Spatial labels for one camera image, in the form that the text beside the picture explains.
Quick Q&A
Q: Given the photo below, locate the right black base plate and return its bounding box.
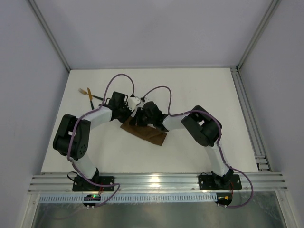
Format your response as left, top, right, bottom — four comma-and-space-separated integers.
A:
198, 173, 242, 190

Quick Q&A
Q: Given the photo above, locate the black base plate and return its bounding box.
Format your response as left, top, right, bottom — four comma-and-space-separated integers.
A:
198, 173, 242, 190
72, 175, 115, 192

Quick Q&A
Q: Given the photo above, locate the right aluminium rail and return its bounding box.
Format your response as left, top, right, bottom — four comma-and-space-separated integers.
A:
230, 68, 272, 172

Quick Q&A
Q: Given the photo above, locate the aluminium rail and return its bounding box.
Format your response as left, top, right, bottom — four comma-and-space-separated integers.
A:
230, 68, 272, 172
28, 172, 288, 194

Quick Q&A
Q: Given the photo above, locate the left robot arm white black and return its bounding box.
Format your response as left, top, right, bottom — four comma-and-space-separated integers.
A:
53, 92, 141, 180

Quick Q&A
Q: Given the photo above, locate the right aluminium frame post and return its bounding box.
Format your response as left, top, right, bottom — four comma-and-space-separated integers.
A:
236, 0, 281, 71

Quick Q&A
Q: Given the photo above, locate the left aluminium frame post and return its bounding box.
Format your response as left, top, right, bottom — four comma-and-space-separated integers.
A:
26, 0, 71, 72

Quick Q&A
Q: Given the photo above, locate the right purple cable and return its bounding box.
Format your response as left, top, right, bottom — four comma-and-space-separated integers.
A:
141, 85, 253, 209

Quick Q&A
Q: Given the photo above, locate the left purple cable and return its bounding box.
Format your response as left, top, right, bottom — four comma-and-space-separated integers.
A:
66, 74, 135, 209

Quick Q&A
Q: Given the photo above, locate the aluminium frame post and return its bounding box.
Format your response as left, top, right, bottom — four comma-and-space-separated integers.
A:
236, 0, 281, 71
26, 0, 71, 72

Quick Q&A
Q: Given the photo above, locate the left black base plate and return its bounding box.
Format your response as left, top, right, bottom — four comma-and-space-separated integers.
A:
72, 175, 115, 192

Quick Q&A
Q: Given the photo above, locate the right black controller board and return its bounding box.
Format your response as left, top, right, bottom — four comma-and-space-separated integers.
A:
215, 194, 233, 208

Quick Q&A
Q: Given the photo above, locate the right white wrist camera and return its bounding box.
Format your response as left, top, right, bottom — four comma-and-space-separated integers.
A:
141, 96, 150, 103

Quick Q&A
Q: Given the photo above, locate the gold knife green handle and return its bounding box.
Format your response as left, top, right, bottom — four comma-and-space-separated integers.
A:
87, 88, 95, 110

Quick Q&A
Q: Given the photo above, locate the purple cable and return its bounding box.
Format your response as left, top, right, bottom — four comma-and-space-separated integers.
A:
66, 74, 135, 209
141, 85, 253, 209

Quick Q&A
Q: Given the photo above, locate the front aluminium rail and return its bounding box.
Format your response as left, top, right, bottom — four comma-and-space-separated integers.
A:
28, 172, 288, 194

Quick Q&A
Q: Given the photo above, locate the black controller board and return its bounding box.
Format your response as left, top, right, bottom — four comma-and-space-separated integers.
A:
215, 194, 233, 208
83, 194, 101, 209

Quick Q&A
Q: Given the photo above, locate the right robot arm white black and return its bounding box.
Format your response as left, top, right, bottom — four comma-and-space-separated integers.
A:
130, 102, 234, 186

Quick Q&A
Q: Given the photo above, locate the left black controller board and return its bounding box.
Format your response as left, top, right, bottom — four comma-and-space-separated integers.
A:
83, 194, 101, 209

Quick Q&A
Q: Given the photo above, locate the brown cloth napkin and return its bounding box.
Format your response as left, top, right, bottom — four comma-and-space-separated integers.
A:
120, 118, 167, 146

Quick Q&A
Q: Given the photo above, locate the grey slotted cable duct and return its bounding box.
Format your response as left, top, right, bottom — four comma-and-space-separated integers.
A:
38, 192, 217, 203

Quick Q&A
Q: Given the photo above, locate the gold fork green handle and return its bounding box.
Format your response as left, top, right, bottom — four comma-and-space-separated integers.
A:
78, 88, 103, 100

